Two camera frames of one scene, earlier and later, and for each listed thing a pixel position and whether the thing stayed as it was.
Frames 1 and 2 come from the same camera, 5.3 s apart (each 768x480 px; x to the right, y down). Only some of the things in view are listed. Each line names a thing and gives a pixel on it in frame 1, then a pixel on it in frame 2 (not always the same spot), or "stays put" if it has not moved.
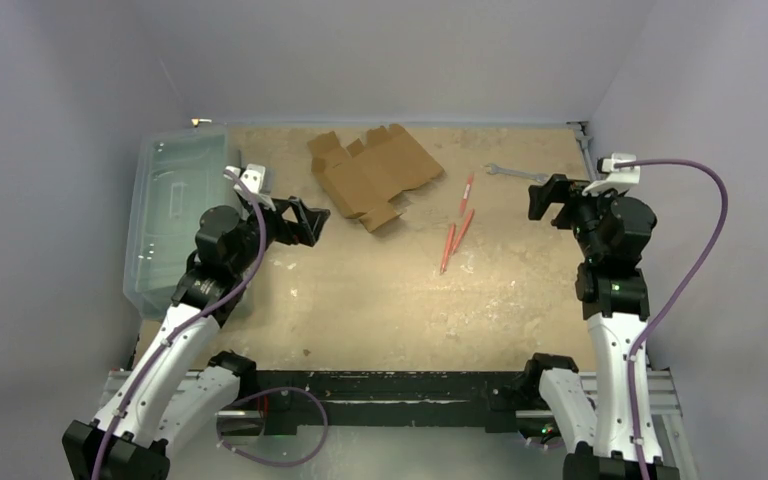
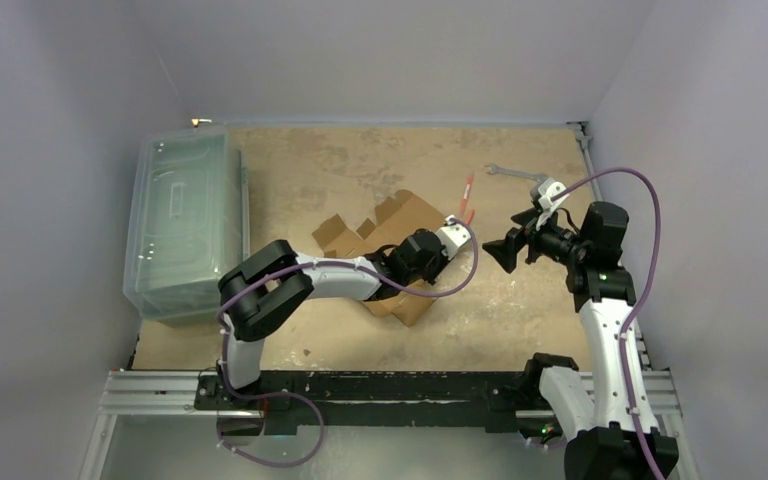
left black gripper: x=302 y=233 -> x=441 y=263
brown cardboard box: x=362 y=178 -> x=402 y=214
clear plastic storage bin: x=180 y=173 stays put
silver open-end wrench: x=498 y=170 stays put
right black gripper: x=563 y=201 -> x=523 y=242
